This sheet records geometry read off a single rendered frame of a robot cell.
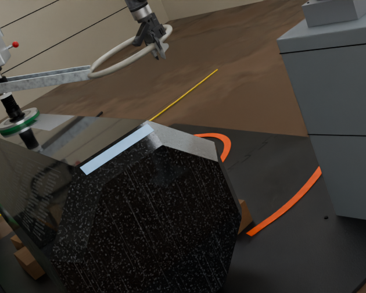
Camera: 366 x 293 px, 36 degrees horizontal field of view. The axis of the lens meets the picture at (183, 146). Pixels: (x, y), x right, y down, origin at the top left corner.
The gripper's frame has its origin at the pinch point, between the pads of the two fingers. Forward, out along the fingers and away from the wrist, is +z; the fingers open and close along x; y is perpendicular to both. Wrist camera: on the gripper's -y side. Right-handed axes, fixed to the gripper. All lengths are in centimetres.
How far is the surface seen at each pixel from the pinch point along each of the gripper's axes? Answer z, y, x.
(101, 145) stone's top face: 2, -65, -44
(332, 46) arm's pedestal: 7, 12, -90
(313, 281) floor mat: 83, -33, -83
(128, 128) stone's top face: 3, -52, -45
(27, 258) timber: 68, -91, 67
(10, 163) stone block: 7, -80, 22
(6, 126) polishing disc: -2, -65, 51
